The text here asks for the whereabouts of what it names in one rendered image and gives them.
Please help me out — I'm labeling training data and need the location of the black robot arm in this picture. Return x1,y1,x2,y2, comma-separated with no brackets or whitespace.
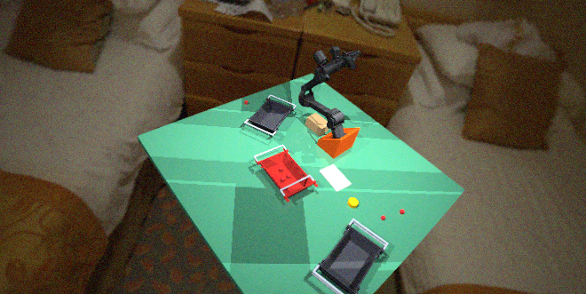
298,46,347,139

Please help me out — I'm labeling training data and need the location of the yellow disc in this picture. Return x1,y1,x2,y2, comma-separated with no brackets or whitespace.
347,197,359,209

